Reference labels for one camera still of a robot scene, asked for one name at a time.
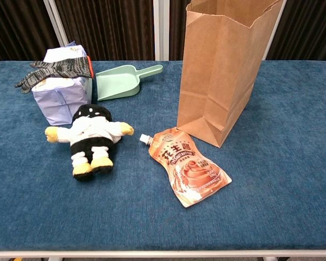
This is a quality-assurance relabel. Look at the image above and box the pale lilac tissue pack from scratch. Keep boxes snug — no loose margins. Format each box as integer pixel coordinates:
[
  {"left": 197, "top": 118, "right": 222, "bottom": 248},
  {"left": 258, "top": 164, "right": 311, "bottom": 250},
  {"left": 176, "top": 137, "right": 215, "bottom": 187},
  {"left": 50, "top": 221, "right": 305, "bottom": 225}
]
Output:
[{"left": 32, "top": 41, "right": 93, "bottom": 126}]

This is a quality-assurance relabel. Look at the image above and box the white table frame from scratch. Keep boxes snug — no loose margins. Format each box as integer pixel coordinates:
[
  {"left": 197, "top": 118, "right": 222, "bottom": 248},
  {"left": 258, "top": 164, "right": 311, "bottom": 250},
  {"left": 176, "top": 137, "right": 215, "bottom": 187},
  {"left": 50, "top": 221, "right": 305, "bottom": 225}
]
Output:
[{"left": 0, "top": 250, "right": 326, "bottom": 261}]

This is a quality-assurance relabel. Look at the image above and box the grey striped knit glove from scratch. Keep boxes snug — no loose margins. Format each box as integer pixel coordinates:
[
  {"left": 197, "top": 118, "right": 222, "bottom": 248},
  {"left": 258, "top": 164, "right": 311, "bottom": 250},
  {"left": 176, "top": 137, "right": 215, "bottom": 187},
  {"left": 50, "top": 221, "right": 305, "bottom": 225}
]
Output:
[{"left": 15, "top": 55, "right": 95, "bottom": 94}]

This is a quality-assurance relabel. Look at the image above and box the blue felt table cover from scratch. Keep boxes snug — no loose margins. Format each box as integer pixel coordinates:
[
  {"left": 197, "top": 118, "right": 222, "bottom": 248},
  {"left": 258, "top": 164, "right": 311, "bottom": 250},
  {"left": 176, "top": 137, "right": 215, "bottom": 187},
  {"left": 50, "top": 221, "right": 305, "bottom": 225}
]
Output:
[{"left": 0, "top": 60, "right": 326, "bottom": 251}]

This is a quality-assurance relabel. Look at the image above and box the orange peanut butter pouch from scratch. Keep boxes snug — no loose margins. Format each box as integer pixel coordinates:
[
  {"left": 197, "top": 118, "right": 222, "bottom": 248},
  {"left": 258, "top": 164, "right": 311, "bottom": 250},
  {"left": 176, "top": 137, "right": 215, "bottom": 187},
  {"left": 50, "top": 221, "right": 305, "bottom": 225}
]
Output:
[{"left": 139, "top": 125, "right": 233, "bottom": 209}]

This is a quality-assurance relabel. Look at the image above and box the black and white plush doll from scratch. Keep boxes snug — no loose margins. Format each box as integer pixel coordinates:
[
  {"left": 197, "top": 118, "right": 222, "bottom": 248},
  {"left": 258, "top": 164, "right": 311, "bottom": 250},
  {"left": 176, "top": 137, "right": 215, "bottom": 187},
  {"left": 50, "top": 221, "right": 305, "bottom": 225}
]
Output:
[{"left": 45, "top": 103, "right": 135, "bottom": 182}]

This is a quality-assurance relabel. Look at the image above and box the white partition frame post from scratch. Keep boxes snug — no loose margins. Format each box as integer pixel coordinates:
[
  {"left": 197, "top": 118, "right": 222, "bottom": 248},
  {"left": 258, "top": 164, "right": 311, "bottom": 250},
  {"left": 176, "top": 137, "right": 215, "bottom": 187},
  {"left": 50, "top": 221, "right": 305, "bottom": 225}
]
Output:
[
  {"left": 42, "top": 0, "right": 70, "bottom": 47},
  {"left": 262, "top": 0, "right": 288, "bottom": 61},
  {"left": 153, "top": 0, "right": 170, "bottom": 61}
]

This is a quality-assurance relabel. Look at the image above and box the mint green plastic scoop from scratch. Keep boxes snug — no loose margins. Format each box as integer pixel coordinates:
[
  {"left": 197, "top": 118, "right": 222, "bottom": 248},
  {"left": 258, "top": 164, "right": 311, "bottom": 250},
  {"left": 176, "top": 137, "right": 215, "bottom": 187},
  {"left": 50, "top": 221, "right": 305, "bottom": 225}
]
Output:
[{"left": 95, "top": 64, "right": 164, "bottom": 102}]

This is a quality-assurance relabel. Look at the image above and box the brown paper bag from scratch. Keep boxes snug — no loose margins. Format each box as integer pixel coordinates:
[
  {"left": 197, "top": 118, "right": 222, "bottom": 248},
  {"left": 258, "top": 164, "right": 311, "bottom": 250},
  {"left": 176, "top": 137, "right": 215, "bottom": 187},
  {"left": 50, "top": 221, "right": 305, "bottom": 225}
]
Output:
[{"left": 176, "top": 0, "right": 284, "bottom": 149}]

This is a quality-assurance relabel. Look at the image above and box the dark pleated curtain panel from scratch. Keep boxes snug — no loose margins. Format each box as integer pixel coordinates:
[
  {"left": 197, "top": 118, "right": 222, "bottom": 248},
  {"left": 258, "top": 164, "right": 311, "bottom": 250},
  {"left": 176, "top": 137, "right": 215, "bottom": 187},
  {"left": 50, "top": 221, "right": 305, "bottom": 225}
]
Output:
[
  {"left": 0, "top": 0, "right": 61, "bottom": 66},
  {"left": 55, "top": 0, "right": 155, "bottom": 61},
  {"left": 266, "top": 0, "right": 326, "bottom": 61},
  {"left": 169, "top": 0, "right": 192, "bottom": 61}
]

